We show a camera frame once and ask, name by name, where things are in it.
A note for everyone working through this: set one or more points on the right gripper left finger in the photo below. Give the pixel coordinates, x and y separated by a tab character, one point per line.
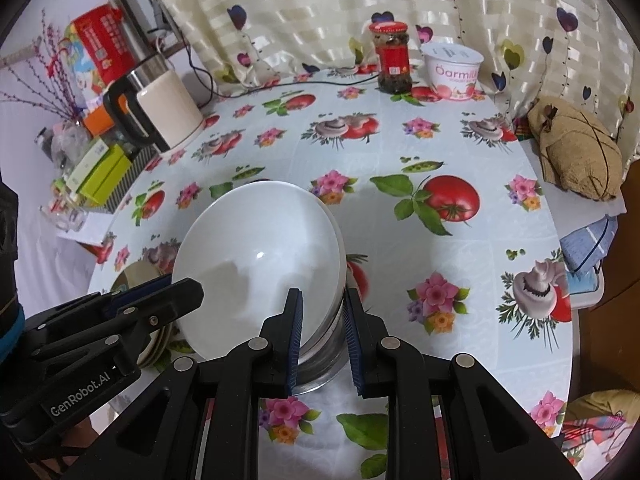
262	367

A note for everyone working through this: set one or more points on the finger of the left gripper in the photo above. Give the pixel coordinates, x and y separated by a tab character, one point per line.
150	309
140	287

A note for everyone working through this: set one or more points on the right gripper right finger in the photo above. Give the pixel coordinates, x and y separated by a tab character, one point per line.
384	367

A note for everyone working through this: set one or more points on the stainless steel bowl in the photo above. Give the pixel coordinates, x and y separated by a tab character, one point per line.
325	359

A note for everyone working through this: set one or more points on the beige plate with logo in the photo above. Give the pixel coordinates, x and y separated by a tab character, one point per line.
132	276

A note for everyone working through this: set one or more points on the white ceramic bowl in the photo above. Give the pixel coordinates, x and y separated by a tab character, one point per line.
247	250

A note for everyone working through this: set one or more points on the person's left hand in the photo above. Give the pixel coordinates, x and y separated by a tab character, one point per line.
75	444

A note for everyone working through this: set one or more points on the glass mug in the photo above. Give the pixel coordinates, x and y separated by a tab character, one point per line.
64	214

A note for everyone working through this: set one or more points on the green cardboard box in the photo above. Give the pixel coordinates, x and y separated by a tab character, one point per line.
100	183

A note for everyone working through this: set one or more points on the striped tray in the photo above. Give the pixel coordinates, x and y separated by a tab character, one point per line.
138	165

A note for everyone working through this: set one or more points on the floral fruit tablecloth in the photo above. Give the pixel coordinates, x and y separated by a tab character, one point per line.
443	217

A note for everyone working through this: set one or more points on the white flat box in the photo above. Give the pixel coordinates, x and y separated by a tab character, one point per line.
97	150

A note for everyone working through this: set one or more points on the orange box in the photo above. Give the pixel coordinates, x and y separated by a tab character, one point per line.
96	119

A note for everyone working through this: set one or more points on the white electric kettle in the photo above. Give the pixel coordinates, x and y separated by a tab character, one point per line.
151	106

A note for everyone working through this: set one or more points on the blue striped cloth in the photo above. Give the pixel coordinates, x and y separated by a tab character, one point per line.
586	247

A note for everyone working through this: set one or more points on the purple flower branches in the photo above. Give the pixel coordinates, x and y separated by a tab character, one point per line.
43	80

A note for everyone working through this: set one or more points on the red snack package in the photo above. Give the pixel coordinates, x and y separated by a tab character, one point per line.
96	49

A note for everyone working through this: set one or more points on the burlap sack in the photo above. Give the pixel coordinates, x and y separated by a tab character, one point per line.
576	152

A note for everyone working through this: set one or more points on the red-lidded sauce jar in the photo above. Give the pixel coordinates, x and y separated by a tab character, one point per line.
390	41

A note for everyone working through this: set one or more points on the white yogurt tub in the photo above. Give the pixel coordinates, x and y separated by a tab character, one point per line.
452	69

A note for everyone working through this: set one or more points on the heart pattern curtain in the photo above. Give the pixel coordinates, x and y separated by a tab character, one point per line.
580	50

